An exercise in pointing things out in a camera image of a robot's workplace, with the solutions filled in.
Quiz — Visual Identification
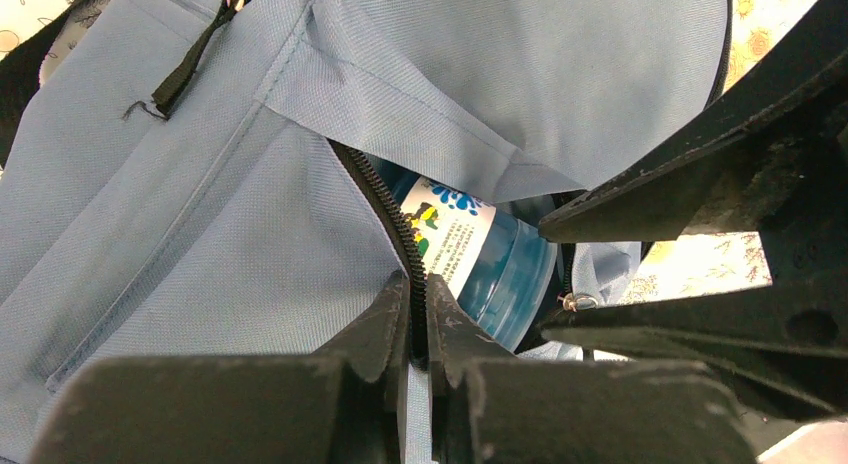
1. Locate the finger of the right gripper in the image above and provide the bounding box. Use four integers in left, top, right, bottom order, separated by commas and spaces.
542, 278, 847, 422
539, 0, 847, 243

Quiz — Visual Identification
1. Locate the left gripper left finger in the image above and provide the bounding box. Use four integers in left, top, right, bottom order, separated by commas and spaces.
30, 272, 410, 463

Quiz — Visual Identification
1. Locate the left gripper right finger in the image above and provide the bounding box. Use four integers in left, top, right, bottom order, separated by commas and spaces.
427, 275, 756, 463

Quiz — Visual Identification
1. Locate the blue grey backpack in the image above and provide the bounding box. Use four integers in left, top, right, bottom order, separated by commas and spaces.
1, 0, 731, 463

